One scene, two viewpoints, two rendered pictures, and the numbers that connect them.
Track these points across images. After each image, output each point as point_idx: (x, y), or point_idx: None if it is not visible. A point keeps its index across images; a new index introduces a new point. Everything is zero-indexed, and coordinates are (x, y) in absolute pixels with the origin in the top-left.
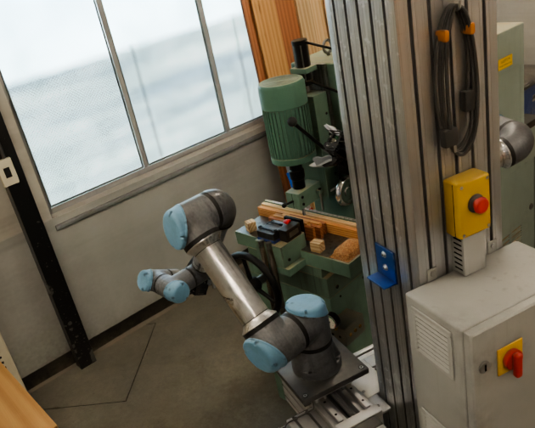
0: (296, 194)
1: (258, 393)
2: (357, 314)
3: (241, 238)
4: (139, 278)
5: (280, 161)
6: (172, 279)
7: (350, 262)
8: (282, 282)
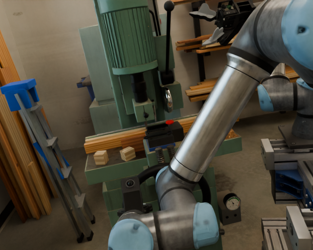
0: (149, 103)
1: None
2: (227, 192)
3: (95, 175)
4: (120, 245)
5: (140, 66)
6: (189, 207)
7: (239, 136)
8: (155, 200)
